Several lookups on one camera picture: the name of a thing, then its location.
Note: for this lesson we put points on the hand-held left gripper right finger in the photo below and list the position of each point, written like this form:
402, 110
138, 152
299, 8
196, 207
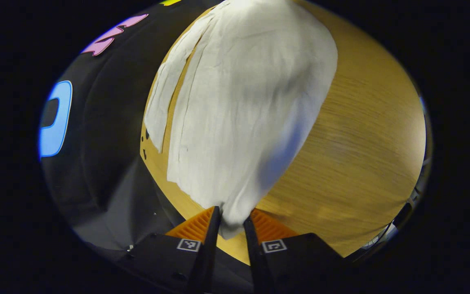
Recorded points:
255, 257

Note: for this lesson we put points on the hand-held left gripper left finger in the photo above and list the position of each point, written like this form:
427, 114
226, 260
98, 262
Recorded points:
208, 253

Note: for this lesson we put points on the white jeans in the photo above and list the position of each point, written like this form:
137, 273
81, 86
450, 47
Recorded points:
243, 102

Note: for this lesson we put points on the black backdrop cloth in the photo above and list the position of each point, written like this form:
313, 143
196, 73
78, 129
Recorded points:
104, 122

